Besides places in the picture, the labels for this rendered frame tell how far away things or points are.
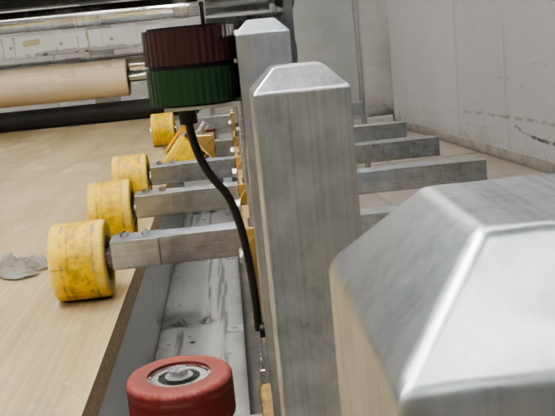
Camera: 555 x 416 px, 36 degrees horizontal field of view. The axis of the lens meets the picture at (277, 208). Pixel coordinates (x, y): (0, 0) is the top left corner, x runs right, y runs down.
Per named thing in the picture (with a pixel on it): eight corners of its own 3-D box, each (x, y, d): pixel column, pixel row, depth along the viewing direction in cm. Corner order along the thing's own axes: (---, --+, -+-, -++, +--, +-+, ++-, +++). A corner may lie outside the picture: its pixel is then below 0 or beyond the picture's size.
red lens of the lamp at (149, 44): (235, 57, 59) (232, 24, 58) (237, 59, 53) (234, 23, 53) (149, 65, 59) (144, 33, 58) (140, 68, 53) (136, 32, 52)
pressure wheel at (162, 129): (173, 124, 204) (177, 150, 209) (172, 105, 210) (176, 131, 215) (148, 126, 204) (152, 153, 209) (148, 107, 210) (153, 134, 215)
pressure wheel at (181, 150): (183, 181, 166) (205, 147, 165) (180, 188, 159) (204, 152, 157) (156, 164, 165) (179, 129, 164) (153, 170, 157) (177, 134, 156)
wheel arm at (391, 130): (404, 135, 165) (402, 120, 164) (407, 137, 162) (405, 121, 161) (215, 154, 163) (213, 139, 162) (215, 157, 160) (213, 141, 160)
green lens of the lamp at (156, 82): (239, 93, 59) (236, 61, 59) (241, 99, 53) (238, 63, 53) (153, 101, 59) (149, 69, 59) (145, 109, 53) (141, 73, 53)
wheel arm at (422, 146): (435, 153, 141) (434, 131, 140) (440, 156, 137) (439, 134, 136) (131, 184, 138) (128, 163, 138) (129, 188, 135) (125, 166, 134)
